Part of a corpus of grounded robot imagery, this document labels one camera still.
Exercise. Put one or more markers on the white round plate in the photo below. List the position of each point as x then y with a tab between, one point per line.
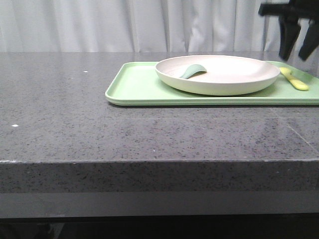
225	75

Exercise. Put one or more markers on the white pleated curtain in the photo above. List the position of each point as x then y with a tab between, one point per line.
136	26

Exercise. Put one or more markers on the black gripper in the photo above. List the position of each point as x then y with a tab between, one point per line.
290	28

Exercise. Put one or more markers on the pale green plastic spoon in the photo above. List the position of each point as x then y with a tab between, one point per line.
193	70

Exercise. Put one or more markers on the light green plastic tray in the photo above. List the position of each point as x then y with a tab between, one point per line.
137	84

